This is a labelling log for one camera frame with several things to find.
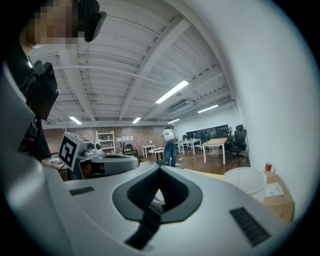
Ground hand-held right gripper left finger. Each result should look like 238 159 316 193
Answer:
63 164 161 256

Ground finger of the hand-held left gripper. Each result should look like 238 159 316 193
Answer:
90 154 141 176

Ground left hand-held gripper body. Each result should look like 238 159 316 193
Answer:
58 131 106 180

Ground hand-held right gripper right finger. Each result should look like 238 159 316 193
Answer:
149 166 298 256

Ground white shelf unit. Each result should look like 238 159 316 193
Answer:
95 130 117 155

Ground small white table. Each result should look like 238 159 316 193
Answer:
141 144 156 159

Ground person's black shirt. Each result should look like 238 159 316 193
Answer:
4 47 53 161

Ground round white table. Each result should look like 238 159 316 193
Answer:
148 147 166 161

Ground black chest-mounted device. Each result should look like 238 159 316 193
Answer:
18 59 60 121

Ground cardboard box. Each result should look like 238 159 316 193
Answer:
262 170 295 224

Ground wooden desk with white legs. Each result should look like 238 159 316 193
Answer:
201 137 229 166

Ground black office chair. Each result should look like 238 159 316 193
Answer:
224 124 249 165

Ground ceiling air conditioner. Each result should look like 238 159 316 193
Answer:
167 99 195 113

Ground black display panel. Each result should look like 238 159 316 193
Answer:
186 124 230 141

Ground person's head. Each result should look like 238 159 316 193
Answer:
19 0 87 50

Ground black head-worn camera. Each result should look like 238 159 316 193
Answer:
84 11 108 43

